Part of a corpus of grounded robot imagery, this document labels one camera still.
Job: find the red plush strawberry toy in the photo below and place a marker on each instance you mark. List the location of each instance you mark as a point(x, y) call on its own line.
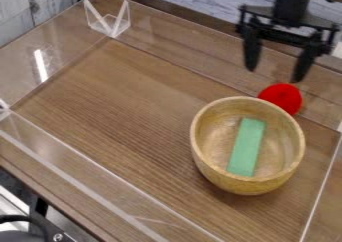
point(285, 96)

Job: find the green rectangular block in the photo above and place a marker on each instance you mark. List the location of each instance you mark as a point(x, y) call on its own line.
point(244, 157)

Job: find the clear acrylic table barrier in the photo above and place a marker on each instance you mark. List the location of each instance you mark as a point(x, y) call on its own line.
point(95, 117)

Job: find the black metal frame bracket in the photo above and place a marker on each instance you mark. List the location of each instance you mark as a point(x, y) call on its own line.
point(42, 227)

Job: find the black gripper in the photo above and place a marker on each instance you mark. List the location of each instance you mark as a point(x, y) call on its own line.
point(296, 28)

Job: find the clear acrylic corner bracket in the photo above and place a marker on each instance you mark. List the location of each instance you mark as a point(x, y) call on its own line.
point(109, 24)

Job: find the wooden bowl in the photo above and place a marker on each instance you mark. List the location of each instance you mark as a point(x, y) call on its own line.
point(213, 132)

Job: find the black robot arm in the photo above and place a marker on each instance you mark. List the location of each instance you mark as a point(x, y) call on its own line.
point(290, 5)

